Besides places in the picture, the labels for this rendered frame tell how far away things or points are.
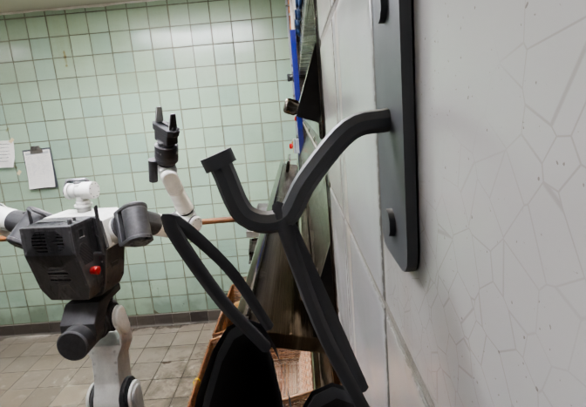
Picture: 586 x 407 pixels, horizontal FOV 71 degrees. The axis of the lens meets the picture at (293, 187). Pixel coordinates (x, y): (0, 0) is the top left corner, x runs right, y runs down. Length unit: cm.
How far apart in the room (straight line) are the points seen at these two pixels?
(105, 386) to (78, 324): 35
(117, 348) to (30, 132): 235
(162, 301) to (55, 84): 194
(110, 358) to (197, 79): 213
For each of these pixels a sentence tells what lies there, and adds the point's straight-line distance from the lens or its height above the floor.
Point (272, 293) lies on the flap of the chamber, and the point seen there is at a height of 141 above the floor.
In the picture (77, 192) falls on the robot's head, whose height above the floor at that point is 148.
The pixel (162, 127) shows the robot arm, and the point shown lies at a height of 169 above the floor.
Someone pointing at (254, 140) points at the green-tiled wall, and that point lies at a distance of 325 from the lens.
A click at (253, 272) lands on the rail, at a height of 144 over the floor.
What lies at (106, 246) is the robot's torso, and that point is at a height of 129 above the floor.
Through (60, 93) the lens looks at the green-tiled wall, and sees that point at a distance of 370.
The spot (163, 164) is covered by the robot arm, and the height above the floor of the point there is 155.
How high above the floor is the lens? 172
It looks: 11 degrees down
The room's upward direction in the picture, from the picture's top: 5 degrees counter-clockwise
